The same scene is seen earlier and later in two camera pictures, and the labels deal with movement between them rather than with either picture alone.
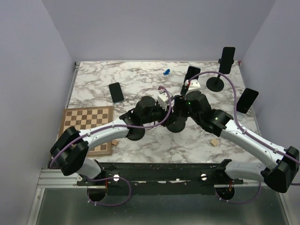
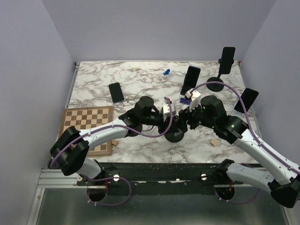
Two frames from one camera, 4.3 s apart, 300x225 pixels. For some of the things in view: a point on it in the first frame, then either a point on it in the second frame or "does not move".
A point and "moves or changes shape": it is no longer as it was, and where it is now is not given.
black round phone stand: (177, 126) moves or changes shape
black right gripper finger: (179, 107) to (182, 120)
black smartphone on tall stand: (227, 60) does not move
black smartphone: (116, 92) does not move
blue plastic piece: (167, 72) does not move
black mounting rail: (160, 175) does not move
